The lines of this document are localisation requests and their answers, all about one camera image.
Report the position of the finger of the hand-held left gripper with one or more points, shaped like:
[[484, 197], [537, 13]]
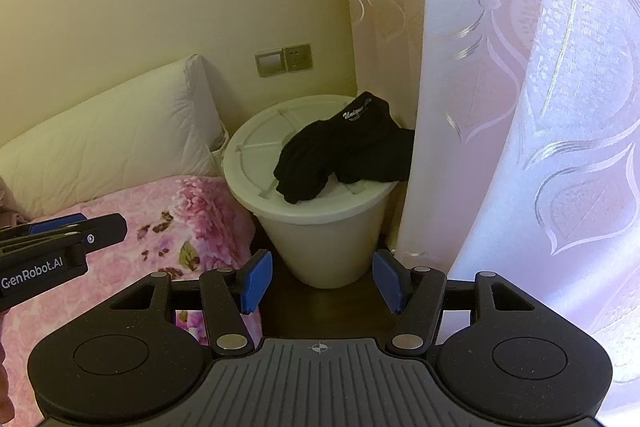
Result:
[[107, 228], [55, 222]]

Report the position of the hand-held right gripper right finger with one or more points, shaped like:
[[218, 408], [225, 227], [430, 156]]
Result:
[[387, 282]]

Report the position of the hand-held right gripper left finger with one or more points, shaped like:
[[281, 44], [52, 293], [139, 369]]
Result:
[[257, 279]]

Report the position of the white lidded plastic bucket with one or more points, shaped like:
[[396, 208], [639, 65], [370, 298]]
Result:
[[320, 247]]

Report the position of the black garment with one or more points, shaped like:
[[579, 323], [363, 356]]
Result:
[[350, 147]]

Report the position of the pink floral blanket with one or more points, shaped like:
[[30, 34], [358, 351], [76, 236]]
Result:
[[150, 207]]

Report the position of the white pillow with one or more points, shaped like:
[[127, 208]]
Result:
[[125, 127]]

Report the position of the white sheer patterned curtain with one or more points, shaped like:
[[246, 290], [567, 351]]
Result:
[[525, 107]]

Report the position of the pink patterned curtain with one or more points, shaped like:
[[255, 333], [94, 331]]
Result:
[[385, 7]]

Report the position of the wall light switch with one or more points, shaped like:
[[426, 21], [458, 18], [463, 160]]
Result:
[[270, 63]]

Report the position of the wall power socket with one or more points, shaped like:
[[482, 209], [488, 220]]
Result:
[[298, 57]]

